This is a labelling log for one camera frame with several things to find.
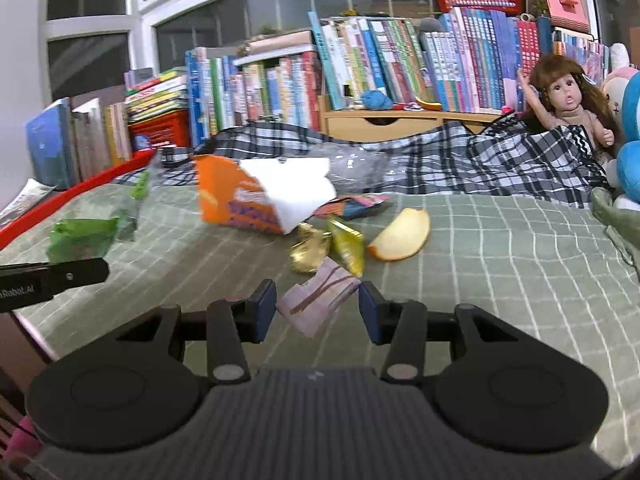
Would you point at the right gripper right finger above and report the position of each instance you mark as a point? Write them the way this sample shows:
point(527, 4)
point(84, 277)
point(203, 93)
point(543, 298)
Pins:
point(489, 381)

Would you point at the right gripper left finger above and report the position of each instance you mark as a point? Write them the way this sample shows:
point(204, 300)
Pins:
point(146, 379)

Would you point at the green plastic wrapper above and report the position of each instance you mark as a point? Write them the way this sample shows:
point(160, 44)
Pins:
point(74, 239)

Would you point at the orange peel piece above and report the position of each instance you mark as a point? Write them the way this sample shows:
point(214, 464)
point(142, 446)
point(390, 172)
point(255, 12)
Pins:
point(403, 237)

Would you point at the small white striped wrapper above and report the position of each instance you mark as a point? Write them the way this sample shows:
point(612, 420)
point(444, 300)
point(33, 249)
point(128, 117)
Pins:
point(307, 306)

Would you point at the orange potato sticks box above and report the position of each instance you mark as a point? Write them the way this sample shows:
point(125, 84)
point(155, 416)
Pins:
point(271, 195)

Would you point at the gold foil wrapper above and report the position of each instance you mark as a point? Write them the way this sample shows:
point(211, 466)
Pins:
point(312, 247)

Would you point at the stack of flat books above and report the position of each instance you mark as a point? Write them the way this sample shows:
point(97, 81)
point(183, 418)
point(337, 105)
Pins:
point(158, 96)

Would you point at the row of upright books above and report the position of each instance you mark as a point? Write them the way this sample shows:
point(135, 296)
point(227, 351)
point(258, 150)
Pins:
point(464, 62)

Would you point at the pink striped sleeve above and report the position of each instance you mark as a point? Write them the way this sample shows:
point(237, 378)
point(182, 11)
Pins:
point(19, 443)

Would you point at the red plastic basket left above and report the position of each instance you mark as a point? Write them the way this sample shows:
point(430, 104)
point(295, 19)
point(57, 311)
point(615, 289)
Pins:
point(168, 129)

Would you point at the black white plaid blanket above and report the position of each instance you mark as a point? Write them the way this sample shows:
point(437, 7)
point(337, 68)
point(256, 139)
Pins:
point(504, 159)

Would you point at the colourful small snack wrapper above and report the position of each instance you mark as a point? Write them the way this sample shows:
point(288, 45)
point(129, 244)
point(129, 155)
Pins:
point(350, 207)

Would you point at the blue Doraemon plush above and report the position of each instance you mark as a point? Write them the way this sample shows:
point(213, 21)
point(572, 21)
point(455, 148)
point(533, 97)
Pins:
point(628, 162)

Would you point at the clear crumpled plastic bag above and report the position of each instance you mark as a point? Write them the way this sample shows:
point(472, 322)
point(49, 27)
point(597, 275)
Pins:
point(353, 170)

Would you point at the brown haired doll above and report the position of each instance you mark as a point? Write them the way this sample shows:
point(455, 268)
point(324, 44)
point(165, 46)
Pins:
point(557, 93)

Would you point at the wooden drawer organizer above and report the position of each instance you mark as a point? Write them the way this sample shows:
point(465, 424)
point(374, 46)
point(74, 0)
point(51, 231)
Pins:
point(386, 125)

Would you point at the blue yarn ball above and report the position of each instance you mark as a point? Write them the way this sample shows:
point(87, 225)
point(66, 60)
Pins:
point(376, 100)

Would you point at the red bed rail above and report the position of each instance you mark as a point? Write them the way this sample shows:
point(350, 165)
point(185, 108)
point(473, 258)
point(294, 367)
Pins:
point(55, 201)

